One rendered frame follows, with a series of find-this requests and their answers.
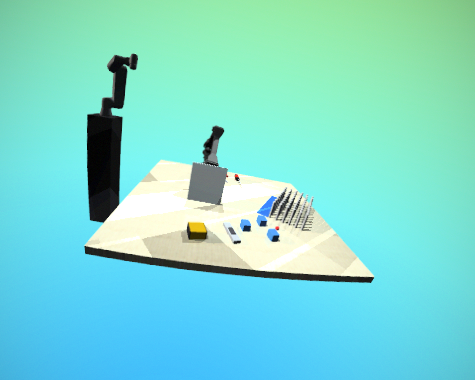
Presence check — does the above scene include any blue flat strip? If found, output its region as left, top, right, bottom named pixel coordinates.
left=257, top=196, right=277, bottom=217

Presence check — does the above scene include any small blue cube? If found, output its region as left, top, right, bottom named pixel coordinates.
left=267, top=229, right=279, bottom=241
left=256, top=215, right=268, bottom=227
left=240, top=219, right=251, bottom=232

